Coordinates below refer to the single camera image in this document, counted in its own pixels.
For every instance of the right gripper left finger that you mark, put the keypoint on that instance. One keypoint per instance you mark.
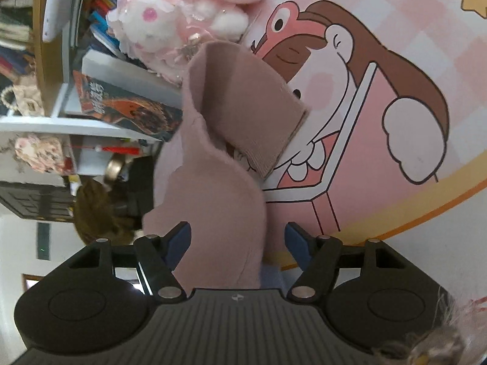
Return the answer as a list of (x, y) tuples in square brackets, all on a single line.
[(157, 258)]

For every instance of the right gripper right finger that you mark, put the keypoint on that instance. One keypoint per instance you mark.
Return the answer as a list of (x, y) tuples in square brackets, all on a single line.
[(317, 257)]

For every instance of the purple and pink sweater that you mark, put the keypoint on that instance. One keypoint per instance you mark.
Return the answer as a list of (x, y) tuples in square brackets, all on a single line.
[(238, 117)]

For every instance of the brown olive cloth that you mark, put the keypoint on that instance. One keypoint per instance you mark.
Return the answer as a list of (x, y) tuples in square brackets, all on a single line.
[(95, 216)]

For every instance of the metal bowl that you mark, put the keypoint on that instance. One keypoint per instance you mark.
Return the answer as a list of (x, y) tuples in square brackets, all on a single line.
[(117, 167)]

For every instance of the red tassel ornament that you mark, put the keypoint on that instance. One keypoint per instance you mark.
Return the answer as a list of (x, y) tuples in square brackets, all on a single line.
[(121, 150)]

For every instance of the Harry Potter book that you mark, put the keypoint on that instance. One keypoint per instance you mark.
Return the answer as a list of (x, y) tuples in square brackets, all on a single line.
[(124, 95)]

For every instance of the pink checkered desk mat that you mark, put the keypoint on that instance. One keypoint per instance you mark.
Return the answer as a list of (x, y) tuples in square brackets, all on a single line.
[(395, 144)]

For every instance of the row of shelf books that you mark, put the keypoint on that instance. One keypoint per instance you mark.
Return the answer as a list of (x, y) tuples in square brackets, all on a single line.
[(89, 29)]

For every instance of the pink white plush bunny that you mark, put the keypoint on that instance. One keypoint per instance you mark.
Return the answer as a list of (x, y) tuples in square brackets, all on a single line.
[(165, 34)]

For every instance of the white shelf unit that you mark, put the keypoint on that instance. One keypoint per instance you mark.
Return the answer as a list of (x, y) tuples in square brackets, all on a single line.
[(53, 79)]

